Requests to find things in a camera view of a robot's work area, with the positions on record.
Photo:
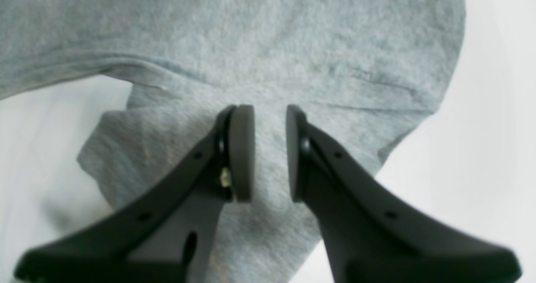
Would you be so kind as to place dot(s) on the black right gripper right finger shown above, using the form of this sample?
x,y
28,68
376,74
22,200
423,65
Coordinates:
x,y
372,236

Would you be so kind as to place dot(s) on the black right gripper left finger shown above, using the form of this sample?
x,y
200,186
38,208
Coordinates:
x,y
166,235

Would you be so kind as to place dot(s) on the grey t-shirt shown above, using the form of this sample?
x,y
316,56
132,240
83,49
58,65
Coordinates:
x,y
371,71

